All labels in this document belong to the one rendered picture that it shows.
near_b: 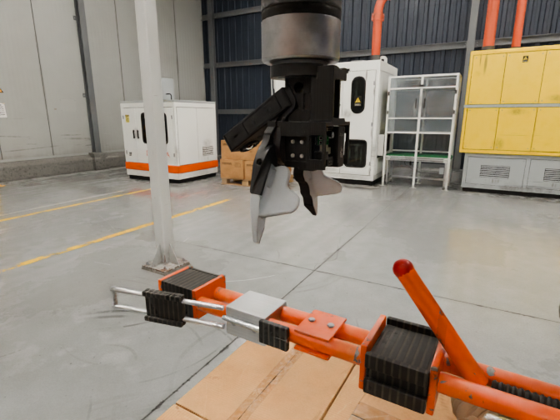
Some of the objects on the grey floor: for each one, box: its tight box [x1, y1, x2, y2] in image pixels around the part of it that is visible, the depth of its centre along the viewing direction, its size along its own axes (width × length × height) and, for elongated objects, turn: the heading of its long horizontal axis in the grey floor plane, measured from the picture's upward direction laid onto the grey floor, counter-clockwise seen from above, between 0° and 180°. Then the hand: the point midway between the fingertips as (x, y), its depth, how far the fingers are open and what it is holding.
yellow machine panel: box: [459, 44, 560, 199], centre depth 658 cm, size 222×91×248 cm, turn 61°
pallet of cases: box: [220, 140, 294, 187], centre depth 778 cm, size 121×103×90 cm
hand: (284, 227), depth 49 cm, fingers open, 14 cm apart
